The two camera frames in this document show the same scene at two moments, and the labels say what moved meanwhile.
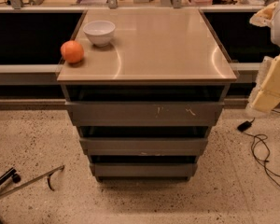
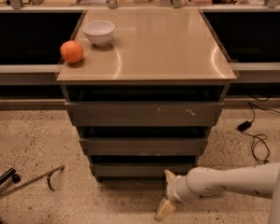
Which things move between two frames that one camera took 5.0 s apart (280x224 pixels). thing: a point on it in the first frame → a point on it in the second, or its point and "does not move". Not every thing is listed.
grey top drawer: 145,113 does not move
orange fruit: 72,51 does not move
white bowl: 100,32 does not move
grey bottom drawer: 144,170 does not move
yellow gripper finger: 263,17 → 169,175
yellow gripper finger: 273,84 → 164,211
